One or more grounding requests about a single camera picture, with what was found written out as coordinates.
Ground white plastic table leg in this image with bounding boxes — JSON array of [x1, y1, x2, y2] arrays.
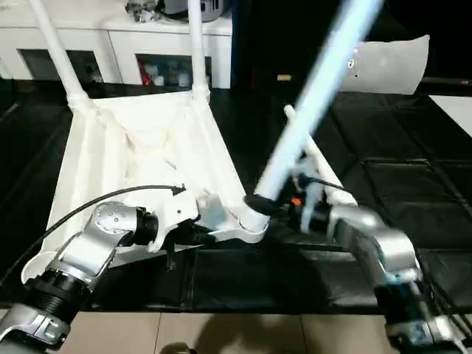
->
[[187, 0, 212, 103], [237, 0, 386, 234], [283, 105, 358, 207], [27, 0, 93, 108]]

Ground white plastic table top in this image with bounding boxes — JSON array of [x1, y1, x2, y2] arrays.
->
[[21, 90, 272, 287]]

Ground black work mat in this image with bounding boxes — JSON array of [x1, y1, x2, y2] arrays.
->
[[0, 79, 472, 314]]

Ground dark brown shoe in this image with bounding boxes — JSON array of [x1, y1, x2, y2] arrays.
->
[[162, 342, 192, 354]]

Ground black sofa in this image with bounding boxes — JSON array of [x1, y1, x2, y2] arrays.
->
[[231, 0, 472, 93]]

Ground grey printed cushion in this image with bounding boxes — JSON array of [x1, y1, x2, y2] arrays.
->
[[341, 35, 431, 95]]

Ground white flat board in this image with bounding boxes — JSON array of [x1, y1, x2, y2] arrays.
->
[[429, 94, 472, 137]]

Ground black flat bar device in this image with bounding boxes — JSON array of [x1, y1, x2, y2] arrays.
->
[[423, 77, 472, 85]]

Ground white cabinet with glass doors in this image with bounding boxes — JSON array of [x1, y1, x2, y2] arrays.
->
[[0, 0, 234, 89]]

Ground metal parts clutter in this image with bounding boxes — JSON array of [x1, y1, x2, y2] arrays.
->
[[127, 0, 163, 21]]

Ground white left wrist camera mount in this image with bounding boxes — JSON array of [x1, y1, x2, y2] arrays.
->
[[147, 198, 200, 254]]

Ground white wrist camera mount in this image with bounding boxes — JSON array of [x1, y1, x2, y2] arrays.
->
[[291, 158, 325, 233], [147, 198, 200, 254]]

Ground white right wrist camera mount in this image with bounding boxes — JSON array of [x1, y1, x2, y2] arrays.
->
[[291, 158, 325, 233]]

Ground grey helmet with black strap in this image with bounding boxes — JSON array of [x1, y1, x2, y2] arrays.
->
[[162, 0, 222, 15]]

